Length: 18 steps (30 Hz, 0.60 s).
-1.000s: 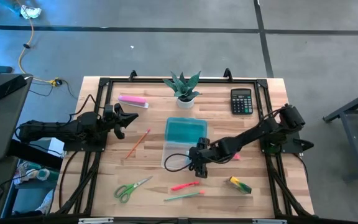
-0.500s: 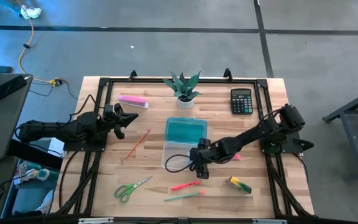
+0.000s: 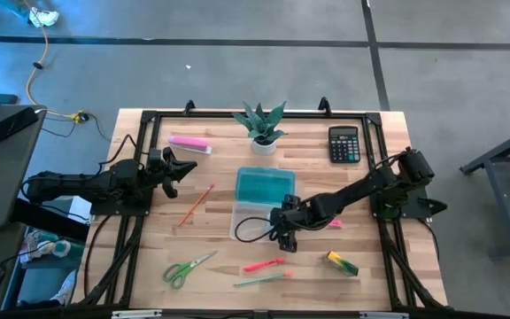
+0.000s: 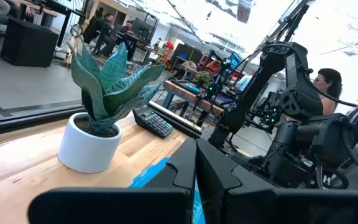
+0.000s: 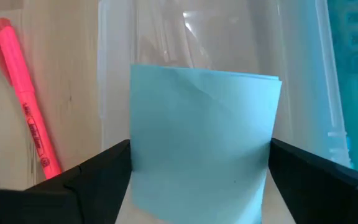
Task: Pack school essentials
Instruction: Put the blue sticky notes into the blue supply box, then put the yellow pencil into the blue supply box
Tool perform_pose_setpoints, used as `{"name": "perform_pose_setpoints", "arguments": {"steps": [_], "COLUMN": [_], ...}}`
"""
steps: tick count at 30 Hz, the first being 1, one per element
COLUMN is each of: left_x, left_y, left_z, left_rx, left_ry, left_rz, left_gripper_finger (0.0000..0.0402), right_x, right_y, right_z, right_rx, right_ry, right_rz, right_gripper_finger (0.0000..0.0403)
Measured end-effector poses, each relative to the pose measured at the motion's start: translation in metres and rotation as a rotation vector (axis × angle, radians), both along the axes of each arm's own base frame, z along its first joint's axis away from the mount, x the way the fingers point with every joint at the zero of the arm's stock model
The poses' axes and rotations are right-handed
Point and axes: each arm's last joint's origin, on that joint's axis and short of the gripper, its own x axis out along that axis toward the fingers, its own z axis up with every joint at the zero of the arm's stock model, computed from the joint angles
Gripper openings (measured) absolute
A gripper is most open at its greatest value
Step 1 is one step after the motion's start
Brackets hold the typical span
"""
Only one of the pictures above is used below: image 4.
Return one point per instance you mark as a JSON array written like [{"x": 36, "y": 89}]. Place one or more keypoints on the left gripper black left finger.
[{"x": 104, "y": 208}]

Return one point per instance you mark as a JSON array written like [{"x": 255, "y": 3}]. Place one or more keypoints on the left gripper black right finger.
[{"x": 291, "y": 208}]

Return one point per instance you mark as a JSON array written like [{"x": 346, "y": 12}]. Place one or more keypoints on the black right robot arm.
[{"x": 300, "y": 93}]

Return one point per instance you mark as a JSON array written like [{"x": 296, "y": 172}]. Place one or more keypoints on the green snake plant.
[{"x": 110, "y": 93}]

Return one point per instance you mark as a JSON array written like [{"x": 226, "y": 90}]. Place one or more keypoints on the blue lit monitor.
[{"x": 235, "y": 59}]

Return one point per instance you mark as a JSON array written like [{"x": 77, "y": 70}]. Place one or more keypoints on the black aluminium table frame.
[{"x": 26, "y": 121}]

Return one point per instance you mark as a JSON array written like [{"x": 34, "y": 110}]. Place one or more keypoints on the small potted plant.
[{"x": 203, "y": 77}]

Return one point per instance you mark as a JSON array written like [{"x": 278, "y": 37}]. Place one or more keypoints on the black cabinet box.
[{"x": 26, "y": 43}]

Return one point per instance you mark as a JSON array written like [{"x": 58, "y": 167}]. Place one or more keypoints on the dark computer monitor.
[{"x": 141, "y": 28}]

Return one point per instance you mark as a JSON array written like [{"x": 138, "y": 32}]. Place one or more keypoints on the white round plant pot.
[{"x": 85, "y": 152}]

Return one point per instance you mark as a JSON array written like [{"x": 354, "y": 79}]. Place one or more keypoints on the teal plastic box lid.
[{"x": 149, "y": 174}]

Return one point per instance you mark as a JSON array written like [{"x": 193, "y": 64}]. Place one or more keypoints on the black desk calculator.
[{"x": 154, "y": 123}]

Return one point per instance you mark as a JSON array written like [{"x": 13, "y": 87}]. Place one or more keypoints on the wooden bench table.
[{"x": 182, "y": 91}]

